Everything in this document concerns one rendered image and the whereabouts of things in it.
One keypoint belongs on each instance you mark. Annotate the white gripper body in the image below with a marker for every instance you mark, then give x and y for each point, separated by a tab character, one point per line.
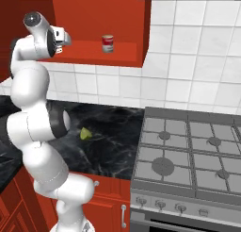
66	38

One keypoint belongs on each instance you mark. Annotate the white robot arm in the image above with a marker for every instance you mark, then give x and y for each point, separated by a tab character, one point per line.
29	94

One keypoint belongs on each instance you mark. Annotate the red corner cabinet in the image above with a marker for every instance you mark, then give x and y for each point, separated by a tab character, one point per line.
17	207

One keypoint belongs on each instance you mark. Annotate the red base cabinet door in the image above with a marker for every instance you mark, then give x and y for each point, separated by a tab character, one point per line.
106	212

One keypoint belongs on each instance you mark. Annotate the red and white can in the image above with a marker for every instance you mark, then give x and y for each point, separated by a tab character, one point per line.
107	43

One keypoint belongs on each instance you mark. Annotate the green lime wedge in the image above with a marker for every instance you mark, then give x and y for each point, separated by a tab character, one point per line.
85	134

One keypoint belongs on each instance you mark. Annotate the silver drawer knob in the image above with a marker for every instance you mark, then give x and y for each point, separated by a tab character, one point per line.
96	183

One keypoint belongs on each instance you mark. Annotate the red drawer front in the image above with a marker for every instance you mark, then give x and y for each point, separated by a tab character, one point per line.
109	185

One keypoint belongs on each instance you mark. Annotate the grey gas stove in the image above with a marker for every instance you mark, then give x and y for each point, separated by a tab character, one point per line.
188	169

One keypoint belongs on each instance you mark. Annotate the open red wall cabinet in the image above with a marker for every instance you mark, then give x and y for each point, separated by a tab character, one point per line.
103	22

